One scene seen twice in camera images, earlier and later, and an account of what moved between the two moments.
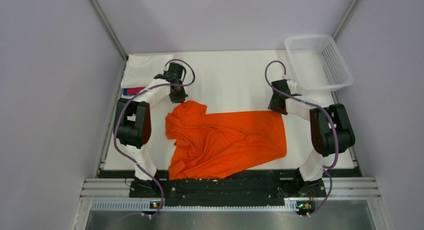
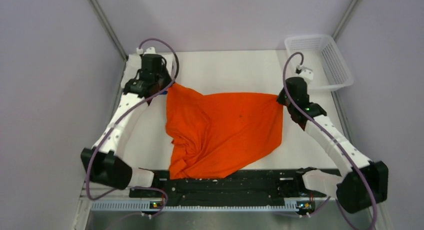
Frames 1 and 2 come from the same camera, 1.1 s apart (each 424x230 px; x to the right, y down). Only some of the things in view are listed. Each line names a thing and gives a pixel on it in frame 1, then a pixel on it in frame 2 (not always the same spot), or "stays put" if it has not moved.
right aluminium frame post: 354,3 stays put
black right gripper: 272,106 → 280,99
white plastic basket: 317,64 stays put
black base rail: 278,185 stays put
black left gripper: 179,99 → 169,78
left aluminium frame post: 106,24 stays put
